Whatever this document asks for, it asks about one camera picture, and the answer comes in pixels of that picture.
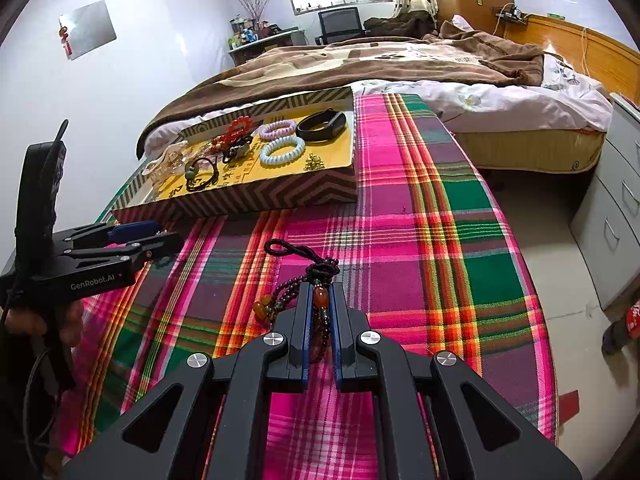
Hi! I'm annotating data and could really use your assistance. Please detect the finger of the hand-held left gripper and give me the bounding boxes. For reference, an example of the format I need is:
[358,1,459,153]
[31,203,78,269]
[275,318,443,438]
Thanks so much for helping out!
[69,232,185,263]
[55,220,159,251]

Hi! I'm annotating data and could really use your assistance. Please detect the vase with dry branches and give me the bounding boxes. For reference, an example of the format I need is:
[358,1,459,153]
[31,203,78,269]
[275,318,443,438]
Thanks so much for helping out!
[235,0,281,31]

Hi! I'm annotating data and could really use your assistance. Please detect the red bead bracelet gold charms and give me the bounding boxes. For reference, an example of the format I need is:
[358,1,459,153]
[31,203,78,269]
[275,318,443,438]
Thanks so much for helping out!
[210,116,256,153]

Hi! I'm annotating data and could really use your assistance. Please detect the bed mattress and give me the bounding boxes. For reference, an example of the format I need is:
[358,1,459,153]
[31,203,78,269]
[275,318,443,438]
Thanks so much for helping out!
[452,127,608,173]

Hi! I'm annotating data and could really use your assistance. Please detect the white floral bed sheet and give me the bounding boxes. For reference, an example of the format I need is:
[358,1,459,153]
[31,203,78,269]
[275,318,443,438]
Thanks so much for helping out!
[350,55,613,133]

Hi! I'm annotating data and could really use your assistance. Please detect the dark clothes pile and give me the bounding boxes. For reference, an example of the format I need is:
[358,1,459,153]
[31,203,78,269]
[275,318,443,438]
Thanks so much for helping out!
[364,11,438,38]

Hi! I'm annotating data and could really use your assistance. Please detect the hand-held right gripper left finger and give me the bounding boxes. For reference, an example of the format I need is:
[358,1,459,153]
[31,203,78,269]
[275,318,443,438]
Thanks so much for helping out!
[60,284,313,480]

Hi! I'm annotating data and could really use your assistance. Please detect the dark bead necklace amber pendant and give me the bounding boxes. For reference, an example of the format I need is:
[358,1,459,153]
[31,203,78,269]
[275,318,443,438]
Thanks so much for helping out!
[252,239,343,366]

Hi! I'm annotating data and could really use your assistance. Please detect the light blue spiral hair tie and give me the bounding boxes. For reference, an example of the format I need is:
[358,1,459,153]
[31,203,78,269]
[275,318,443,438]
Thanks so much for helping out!
[259,137,307,167]

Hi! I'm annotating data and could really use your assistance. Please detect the wooden headboard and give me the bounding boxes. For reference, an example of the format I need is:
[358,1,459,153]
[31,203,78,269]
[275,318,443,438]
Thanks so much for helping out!
[522,14,640,106]

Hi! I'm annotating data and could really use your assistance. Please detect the brown fleece blanket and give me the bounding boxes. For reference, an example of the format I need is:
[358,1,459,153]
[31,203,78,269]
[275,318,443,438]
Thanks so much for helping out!
[140,30,546,146]

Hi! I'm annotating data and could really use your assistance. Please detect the black cord hair tie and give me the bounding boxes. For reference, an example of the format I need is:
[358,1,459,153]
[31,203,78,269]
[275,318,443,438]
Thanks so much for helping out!
[184,156,221,192]

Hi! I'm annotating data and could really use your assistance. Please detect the grey desk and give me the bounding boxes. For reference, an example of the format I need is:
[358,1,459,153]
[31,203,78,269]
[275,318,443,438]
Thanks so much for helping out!
[227,29,308,66]

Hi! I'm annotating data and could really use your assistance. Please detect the silver wall plate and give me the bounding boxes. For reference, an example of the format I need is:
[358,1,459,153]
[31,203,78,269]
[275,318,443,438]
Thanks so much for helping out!
[59,1,117,61]

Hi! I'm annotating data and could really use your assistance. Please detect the yellow charging cable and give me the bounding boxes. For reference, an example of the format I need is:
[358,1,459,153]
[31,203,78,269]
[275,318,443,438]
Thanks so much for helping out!
[579,25,597,77]

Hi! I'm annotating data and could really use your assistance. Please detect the person's left hand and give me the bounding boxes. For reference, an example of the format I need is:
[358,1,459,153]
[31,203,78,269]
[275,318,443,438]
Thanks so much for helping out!
[4,303,85,347]

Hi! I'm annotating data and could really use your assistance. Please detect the black office chair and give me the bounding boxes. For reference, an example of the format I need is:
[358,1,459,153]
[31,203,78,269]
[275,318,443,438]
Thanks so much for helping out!
[315,6,366,45]

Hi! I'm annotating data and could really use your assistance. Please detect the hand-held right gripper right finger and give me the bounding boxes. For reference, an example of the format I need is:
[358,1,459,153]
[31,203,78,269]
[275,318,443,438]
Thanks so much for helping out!
[330,284,583,480]

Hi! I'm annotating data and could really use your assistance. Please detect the power strip with chargers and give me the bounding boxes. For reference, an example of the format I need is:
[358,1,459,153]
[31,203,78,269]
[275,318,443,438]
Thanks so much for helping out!
[492,4,528,23]

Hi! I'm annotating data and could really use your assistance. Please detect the lilac spiral hair tie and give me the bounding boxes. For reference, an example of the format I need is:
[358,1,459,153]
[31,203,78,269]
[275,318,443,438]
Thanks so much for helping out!
[257,119,297,142]

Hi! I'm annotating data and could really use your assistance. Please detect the black cable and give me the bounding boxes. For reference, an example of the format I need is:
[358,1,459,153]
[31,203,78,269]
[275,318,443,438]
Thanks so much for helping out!
[20,332,77,461]

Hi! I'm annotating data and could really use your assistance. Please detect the group of bottles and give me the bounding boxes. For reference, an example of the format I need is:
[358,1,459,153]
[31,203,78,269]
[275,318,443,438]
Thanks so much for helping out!
[229,15,281,51]

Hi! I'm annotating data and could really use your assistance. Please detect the red bag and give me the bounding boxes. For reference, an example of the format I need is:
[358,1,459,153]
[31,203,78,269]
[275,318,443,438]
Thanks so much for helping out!
[602,297,640,356]

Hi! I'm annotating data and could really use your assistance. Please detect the grey drawer cabinet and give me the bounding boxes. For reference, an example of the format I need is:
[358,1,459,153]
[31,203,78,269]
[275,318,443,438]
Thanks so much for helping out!
[570,92,640,311]

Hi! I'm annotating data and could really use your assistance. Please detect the pink green plaid tablecloth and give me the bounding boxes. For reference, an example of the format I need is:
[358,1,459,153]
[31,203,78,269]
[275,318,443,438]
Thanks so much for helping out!
[52,92,558,480]

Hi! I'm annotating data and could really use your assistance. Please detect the striped cardboard box yellow inside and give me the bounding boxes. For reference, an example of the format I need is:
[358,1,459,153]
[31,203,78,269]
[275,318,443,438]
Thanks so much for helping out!
[111,86,360,225]

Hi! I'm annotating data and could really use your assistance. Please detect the black wrist band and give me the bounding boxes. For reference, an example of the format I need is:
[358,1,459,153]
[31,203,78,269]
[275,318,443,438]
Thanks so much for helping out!
[296,109,347,142]

